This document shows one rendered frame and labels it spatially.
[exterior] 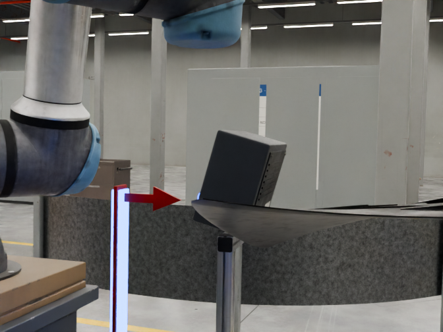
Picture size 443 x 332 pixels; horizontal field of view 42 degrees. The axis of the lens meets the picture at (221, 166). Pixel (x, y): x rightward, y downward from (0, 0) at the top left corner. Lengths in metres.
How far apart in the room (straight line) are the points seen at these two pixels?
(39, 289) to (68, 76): 0.30
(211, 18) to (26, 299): 0.47
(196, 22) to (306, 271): 1.99
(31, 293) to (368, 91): 6.00
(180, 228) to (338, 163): 4.39
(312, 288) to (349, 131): 4.32
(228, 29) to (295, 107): 6.24
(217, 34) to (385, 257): 2.12
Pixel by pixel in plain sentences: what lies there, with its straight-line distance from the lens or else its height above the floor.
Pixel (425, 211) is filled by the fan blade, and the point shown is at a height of 1.19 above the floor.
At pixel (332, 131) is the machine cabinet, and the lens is 6.68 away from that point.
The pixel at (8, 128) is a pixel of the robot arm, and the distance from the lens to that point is 0.88.
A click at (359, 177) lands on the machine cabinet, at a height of 0.81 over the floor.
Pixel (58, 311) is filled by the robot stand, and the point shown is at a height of 0.99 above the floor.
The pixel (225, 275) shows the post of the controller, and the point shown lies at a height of 0.98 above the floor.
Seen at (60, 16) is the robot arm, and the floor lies 1.40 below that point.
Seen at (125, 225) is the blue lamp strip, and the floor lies 1.15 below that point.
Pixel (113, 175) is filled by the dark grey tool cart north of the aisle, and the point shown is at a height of 0.72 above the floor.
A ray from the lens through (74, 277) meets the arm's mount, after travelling 0.93.
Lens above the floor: 1.24
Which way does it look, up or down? 3 degrees down
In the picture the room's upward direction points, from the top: 1 degrees clockwise
